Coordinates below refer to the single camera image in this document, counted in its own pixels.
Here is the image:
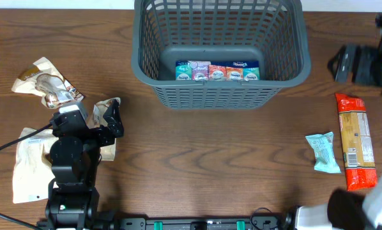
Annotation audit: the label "black mounting rail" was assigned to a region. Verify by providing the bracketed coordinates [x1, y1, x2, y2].
[37, 215, 297, 230]

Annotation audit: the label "white resealable pouch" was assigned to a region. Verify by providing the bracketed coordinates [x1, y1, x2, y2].
[12, 129, 58, 204]

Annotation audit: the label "beige snack pouch with window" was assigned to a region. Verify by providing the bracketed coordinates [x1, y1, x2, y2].
[11, 57, 84, 109]

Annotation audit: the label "Kleenex tissue multipack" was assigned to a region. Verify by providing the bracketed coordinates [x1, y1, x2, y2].
[175, 61, 260, 82]

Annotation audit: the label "grey plastic laundry basket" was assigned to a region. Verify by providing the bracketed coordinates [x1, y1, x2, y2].
[132, 0, 311, 109]

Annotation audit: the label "beige snack pouch under gripper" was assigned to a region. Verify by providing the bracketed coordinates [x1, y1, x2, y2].
[86, 97, 121, 162]

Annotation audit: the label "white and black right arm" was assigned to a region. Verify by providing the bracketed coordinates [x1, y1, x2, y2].
[281, 13, 382, 229]

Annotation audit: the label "orange spaghetti package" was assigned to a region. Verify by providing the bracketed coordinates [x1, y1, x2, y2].
[335, 93, 378, 191]

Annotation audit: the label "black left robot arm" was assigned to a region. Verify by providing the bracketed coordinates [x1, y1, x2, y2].
[38, 99, 124, 229]

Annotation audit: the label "teal wipes packet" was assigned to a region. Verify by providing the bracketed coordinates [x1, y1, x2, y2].
[305, 132, 341, 174]

